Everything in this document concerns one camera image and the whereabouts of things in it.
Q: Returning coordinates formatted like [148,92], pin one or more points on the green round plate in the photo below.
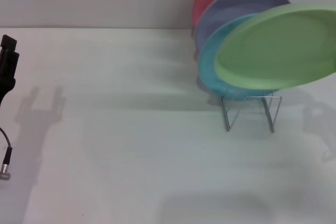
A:
[278,48]

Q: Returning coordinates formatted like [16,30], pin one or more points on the light blue round plate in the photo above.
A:
[207,64]

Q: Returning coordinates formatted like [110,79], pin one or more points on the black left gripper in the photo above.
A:
[6,87]

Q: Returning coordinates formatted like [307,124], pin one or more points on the purple round plate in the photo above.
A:
[231,11]

